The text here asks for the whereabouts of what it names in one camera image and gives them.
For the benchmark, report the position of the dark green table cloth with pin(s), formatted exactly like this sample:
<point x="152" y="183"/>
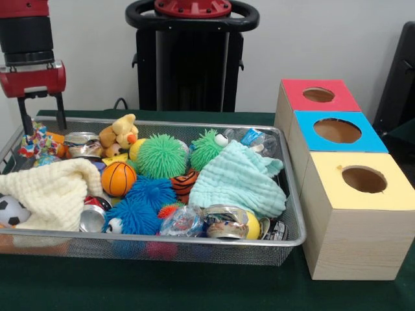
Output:
<point x="194" y="285"/>

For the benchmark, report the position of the blue spiky rubber ball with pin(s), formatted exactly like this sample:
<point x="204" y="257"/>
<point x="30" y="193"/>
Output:
<point x="152" y="189"/>

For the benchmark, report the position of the blue furry monster toy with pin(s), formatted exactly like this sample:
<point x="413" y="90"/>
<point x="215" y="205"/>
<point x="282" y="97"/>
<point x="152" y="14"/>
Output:
<point x="139" y="217"/>

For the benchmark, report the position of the mint green muslin cloth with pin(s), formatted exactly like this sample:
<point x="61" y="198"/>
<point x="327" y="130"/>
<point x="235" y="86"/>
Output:
<point x="240" y="181"/>

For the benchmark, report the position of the black upright panel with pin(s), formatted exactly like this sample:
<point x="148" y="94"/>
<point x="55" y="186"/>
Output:
<point x="399" y="84"/>

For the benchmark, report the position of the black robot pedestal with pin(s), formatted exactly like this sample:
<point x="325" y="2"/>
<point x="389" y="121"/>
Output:
<point x="188" y="65"/>

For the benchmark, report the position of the clear mesh bin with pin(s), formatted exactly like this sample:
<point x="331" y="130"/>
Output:
<point x="227" y="251"/>

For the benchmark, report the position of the small black white soccer ball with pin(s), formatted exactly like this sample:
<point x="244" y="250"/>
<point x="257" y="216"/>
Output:
<point x="11" y="210"/>

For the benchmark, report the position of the orange tiger striped ball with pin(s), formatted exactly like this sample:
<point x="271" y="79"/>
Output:
<point x="185" y="184"/>

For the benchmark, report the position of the green furry monster toy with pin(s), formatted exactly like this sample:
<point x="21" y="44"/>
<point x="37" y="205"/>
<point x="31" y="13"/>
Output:
<point x="204" y="150"/>

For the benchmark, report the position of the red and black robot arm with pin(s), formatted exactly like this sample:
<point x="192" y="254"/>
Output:
<point x="26" y="32"/>

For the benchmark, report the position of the wooden box with three holes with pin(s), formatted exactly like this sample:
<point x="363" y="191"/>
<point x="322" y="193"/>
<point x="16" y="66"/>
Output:
<point x="356" y="240"/>

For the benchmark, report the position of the small orange basketball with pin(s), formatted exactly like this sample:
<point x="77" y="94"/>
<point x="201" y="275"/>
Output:
<point x="118" y="178"/>

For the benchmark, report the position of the colourful patterned knotted toy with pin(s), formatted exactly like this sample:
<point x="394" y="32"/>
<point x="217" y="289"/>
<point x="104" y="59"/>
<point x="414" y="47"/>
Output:
<point x="35" y="144"/>

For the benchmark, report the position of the yellow plush animal toy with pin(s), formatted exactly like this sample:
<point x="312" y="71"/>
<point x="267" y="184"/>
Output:
<point x="122" y="131"/>

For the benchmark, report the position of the cream muslin cloth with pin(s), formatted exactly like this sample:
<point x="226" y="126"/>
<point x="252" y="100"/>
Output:
<point x="55" y="194"/>

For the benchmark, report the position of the green spiky rubber ball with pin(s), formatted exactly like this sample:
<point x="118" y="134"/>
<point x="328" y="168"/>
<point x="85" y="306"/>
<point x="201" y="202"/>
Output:
<point x="162" y="157"/>

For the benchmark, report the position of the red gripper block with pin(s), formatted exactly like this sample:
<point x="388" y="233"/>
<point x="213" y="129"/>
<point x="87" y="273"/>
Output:
<point x="32" y="81"/>

